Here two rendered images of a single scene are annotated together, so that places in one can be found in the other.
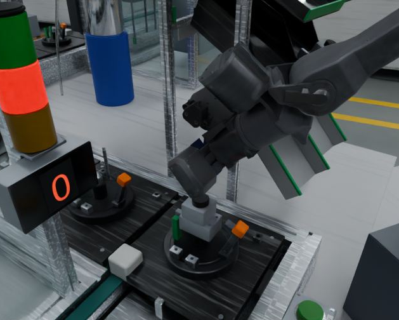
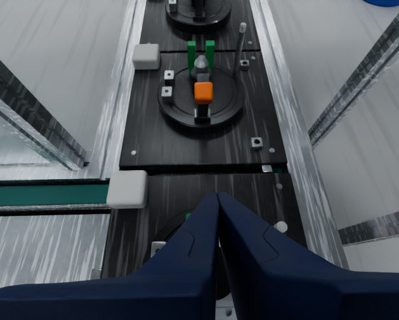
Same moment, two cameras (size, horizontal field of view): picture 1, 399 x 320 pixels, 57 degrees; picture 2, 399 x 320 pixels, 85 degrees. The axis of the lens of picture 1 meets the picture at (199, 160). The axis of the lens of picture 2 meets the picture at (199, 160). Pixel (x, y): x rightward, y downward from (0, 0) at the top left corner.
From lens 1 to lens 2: 0.53 m
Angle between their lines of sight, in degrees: 46
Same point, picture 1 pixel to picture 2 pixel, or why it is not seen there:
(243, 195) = not seen: hidden behind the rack
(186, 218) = not seen: hidden behind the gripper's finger
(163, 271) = (139, 246)
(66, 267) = (47, 148)
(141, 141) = (347, 61)
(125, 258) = (120, 192)
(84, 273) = (101, 159)
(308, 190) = not seen: outside the picture
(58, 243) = (14, 117)
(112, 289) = (103, 200)
